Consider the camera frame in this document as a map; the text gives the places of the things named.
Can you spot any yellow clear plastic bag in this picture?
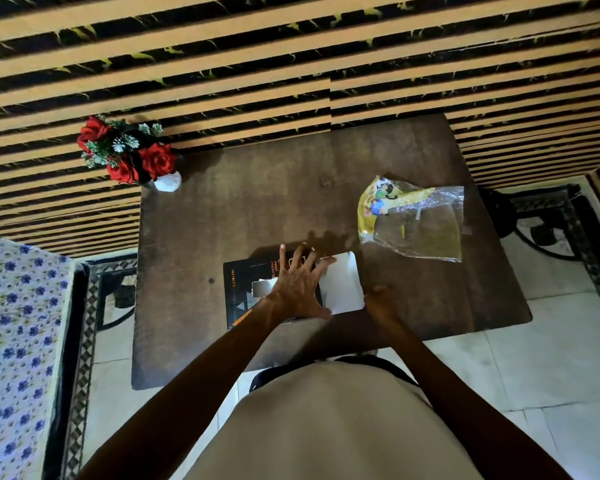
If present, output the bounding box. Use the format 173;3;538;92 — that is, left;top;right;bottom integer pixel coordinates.
357;175;465;263

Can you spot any black cardboard box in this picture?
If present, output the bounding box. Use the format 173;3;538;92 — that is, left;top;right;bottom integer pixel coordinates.
223;253;331;330

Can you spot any person's left forearm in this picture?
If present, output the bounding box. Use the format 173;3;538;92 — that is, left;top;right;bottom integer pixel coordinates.
77;300;293;480

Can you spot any red artificial rose bouquet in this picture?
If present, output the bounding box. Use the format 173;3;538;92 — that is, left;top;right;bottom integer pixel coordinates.
77;115;179;186

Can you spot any black tan striped sofa cover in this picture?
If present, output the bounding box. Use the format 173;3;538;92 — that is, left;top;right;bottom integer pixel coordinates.
0;0;600;259

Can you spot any person's beige shirt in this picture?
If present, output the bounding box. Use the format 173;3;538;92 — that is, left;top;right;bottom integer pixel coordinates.
184;361;482;480

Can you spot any white card sheet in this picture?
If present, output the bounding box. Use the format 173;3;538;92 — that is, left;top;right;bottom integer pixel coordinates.
318;252;366;316

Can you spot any small white vase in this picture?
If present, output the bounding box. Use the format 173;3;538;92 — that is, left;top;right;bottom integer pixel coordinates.
152;171;183;193

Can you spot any person's right hand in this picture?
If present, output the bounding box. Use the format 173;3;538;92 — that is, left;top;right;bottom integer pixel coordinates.
363;286;400;329

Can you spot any person's left hand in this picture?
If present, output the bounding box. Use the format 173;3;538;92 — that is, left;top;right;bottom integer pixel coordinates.
265;243;337;322

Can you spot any person's right forearm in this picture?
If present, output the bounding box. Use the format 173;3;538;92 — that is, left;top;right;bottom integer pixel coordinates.
377;317;573;480

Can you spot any blue floral white bedsheet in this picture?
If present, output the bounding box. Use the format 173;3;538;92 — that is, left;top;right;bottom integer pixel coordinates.
0;232;77;480

